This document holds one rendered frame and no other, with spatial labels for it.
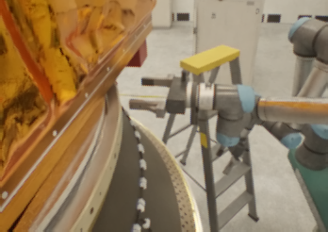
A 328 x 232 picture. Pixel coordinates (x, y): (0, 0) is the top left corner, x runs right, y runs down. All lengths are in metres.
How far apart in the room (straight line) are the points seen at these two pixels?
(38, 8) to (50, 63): 0.10
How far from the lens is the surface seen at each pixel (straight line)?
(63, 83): 0.52
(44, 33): 0.48
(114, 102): 0.81
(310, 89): 1.05
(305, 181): 1.29
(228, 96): 0.68
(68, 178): 0.56
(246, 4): 3.68
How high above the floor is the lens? 2.14
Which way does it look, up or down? 33 degrees down
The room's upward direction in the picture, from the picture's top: 2 degrees counter-clockwise
